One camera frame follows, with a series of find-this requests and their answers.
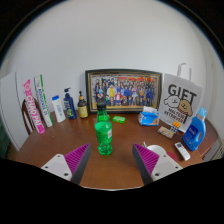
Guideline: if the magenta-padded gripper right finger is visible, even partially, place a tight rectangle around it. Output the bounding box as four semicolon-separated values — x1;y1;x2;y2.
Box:
132;143;184;185

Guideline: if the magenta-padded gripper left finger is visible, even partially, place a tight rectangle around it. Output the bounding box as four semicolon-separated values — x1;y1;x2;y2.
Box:
40;143;92;185

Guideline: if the green plastic drink bottle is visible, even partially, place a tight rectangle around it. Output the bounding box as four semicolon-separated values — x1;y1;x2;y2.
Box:
94;102;114;157

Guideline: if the white paper cup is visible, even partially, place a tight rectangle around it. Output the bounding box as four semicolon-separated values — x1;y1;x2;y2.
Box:
146;144;167;157

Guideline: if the flat round red coaster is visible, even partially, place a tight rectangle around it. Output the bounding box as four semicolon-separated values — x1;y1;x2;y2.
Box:
166;151;180;164

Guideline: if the small snack packet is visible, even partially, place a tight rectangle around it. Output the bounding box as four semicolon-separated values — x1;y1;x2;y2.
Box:
157;125;175;139

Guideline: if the white remote control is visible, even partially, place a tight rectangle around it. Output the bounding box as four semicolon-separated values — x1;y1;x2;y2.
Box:
174;142;191;161

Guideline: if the blue tissue pack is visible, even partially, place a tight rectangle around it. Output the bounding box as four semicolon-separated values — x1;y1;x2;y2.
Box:
137;106;161;127

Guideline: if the small green box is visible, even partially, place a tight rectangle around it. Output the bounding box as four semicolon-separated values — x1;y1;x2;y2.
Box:
111;115;127;124

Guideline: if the amber pump bottle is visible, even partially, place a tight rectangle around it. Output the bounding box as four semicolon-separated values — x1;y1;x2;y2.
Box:
77;90;89;119

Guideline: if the white bottle with blue cap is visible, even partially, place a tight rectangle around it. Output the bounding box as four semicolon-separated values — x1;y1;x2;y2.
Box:
51;95;67;124

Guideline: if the dark blue pump bottle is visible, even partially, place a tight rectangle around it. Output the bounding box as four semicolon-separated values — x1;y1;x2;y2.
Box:
63;87;77;120

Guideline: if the blue detergent bottle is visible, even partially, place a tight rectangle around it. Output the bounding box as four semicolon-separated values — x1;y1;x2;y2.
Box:
182;107;208;152

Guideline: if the brown wooden side table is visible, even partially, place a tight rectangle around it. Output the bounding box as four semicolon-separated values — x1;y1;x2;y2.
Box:
199;118;220;158

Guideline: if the long pink box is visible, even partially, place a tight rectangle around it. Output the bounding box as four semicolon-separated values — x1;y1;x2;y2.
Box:
22;79;46;135

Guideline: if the dark wooden chair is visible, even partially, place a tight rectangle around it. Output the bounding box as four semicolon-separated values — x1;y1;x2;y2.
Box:
21;98;38;136

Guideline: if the long green white box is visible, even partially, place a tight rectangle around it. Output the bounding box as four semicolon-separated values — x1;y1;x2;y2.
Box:
33;74;54;128

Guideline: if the white radiator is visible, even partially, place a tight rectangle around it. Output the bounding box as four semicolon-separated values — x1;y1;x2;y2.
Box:
203;138;224;163

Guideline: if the white paper gift bag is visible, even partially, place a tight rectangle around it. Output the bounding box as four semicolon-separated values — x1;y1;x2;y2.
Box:
158;62;203;134

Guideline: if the framed group photo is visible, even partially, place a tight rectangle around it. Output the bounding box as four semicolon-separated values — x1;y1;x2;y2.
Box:
84;68;163;115

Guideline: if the white flat panel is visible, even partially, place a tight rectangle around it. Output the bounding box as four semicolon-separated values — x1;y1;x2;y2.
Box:
0;72;30;152

